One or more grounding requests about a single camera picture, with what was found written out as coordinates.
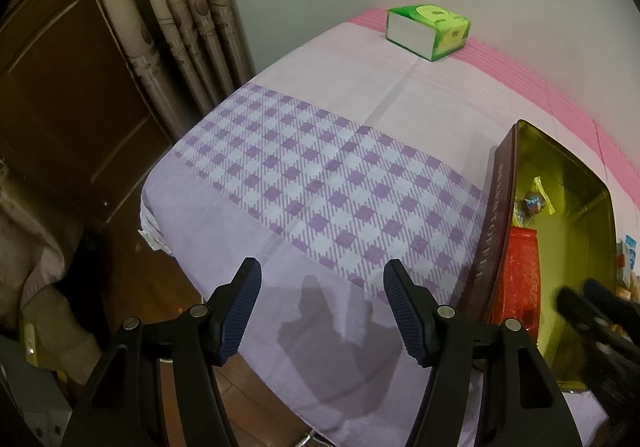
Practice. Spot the yellow wrapped candy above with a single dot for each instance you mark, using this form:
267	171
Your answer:
535	202

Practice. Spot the beige patterned curtain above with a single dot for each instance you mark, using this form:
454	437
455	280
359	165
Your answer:
175	2

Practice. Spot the beige cloth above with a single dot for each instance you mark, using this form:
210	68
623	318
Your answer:
30	252

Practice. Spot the red snack packet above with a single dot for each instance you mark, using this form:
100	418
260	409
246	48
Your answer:
520	272

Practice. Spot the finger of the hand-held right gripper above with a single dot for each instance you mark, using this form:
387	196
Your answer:
612	299
580	312

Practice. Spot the brown wooden door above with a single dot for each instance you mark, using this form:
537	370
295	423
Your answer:
60	102

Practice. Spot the white cloth tag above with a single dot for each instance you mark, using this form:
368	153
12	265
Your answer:
151	236

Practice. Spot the brown tin with gold inside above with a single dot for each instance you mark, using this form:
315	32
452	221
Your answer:
575	187

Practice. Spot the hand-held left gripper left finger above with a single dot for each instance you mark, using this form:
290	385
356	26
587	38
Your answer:
240	317

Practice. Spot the purple checked pink tablecloth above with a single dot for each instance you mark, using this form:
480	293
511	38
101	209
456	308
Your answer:
325	152

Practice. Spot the green tissue box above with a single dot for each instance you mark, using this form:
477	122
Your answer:
440	27

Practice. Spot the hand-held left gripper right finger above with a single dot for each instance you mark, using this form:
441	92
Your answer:
407	317

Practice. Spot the blue candy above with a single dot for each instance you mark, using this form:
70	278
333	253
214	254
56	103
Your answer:
629	254

